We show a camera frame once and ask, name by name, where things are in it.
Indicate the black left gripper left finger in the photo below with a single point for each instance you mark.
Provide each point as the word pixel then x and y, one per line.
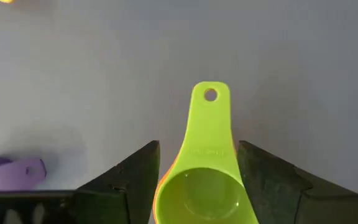
pixel 129 186

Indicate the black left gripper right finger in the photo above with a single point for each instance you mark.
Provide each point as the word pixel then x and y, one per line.
pixel 269 186

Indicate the orange measuring cup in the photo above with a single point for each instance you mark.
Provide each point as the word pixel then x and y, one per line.
pixel 154 207

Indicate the purple measuring cup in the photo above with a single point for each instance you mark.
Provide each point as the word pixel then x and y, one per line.
pixel 8 175

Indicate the yellow measuring cup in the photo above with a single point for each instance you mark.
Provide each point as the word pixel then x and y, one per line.
pixel 6 1

